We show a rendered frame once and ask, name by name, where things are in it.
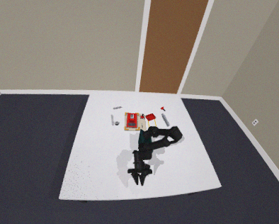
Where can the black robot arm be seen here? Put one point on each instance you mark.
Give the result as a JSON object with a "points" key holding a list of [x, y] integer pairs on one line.
{"points": [[145, 148]]}

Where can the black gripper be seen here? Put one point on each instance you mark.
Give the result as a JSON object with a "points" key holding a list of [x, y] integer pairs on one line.
{"points": [[139, 169]]}

